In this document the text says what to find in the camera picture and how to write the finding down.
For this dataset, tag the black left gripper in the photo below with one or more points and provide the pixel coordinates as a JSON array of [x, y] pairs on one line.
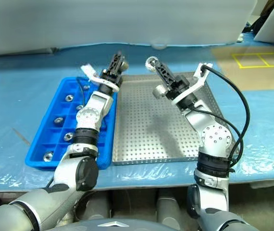
[[111, 77]]

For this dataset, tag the perforated metal tray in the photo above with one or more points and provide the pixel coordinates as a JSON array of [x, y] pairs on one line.
[[141, 125]]

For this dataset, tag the grey rounded cylinder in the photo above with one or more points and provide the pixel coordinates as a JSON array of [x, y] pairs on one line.
[[169, 204], [96, 204]]

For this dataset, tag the large white foam board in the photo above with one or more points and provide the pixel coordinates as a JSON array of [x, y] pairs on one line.
[[103, 21]]

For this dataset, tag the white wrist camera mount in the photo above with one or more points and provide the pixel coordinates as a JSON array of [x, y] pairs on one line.
[[199, 81], [90, 71]]

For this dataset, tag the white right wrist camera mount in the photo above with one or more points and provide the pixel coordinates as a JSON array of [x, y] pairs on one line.
[[199, 81]]

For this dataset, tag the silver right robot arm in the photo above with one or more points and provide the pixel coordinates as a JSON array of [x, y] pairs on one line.
[[214, 137]]

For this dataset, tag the blue plastic compartment tray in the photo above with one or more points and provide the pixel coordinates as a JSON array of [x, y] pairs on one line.
[[53, 106]]

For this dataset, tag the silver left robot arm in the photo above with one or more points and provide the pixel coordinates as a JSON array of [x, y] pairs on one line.
[[89, 113]]

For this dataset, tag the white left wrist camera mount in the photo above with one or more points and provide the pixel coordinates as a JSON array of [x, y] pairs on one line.
[[90, 71]]

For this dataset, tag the grey robot torso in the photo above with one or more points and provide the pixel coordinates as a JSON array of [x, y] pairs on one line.
[[115, 225]]

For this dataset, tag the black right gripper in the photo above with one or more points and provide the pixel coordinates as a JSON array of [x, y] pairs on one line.
[[178, 86]]

